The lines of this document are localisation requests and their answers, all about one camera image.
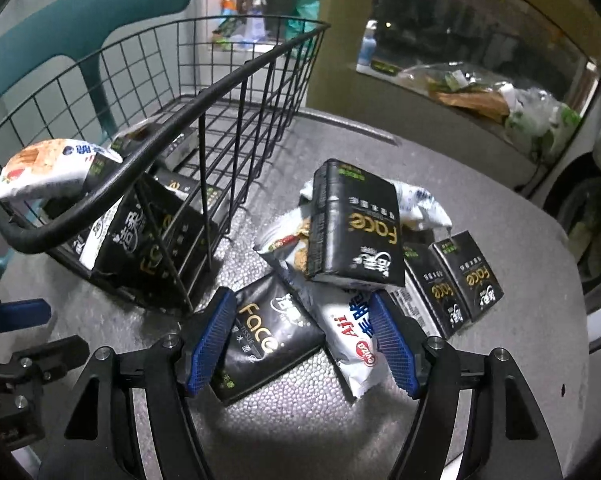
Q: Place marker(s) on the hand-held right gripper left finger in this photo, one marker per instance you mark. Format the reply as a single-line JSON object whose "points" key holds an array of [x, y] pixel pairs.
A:
{"points": [[210, 340]]}

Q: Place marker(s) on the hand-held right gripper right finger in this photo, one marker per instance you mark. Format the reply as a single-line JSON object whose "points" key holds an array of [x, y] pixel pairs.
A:
{"points": [[393, 345]]}

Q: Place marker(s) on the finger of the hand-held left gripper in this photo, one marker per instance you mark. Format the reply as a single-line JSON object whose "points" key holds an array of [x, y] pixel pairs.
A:
{"points": [[55, 355], [20, 314]]}

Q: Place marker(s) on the black tissue packet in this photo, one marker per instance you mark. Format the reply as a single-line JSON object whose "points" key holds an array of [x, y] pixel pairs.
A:
{"points": [[265, 340], [350, 225], [430, 290], [468, 275]]}

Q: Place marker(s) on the white blue wafer snack packet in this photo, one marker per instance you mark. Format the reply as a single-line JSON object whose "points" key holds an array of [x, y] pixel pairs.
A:
{"points": [[45, 167]]}

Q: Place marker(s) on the silver white snack packet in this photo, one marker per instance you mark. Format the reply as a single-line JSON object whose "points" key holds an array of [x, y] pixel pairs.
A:
{"points": [[420, 205]]}

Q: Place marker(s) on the white washing machine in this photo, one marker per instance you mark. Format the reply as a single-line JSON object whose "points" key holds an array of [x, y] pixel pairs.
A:
{"points": [[595, 240]]}

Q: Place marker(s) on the brown paper bag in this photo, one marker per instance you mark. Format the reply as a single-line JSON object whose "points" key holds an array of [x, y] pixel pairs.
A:
{"points": [[475, 105]]}

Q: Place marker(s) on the white green plastic bag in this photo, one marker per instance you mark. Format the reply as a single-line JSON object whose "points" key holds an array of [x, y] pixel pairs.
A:
{"points": [[540, 125]]}

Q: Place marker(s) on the clear bag of vegetables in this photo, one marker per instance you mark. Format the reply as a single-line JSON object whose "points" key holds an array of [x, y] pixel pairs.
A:
{"points": [[445, 80]]}

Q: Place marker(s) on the black green packet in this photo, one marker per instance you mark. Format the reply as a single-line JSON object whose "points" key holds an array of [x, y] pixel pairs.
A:
{"points": [[383, 67], [226, 35]]}

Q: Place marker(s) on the teal plastic chair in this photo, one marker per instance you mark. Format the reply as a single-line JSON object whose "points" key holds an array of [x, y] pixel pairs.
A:
{"points": [[80, 25]]}

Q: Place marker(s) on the small blue bottle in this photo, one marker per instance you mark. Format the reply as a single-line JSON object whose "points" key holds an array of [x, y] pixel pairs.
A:
{"points": [[367, 47]]}

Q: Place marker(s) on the clear spray bottle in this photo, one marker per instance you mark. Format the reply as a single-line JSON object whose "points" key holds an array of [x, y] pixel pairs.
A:
{"points": [[255, 22]]}

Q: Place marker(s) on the orange capped spray bottle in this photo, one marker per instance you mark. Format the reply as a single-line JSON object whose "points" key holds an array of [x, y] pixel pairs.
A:
{"points": [[228, 0]]}

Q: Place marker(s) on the olive window frame post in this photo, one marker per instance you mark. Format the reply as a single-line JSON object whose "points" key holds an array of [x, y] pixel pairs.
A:
{"points": [[340, 35]]}

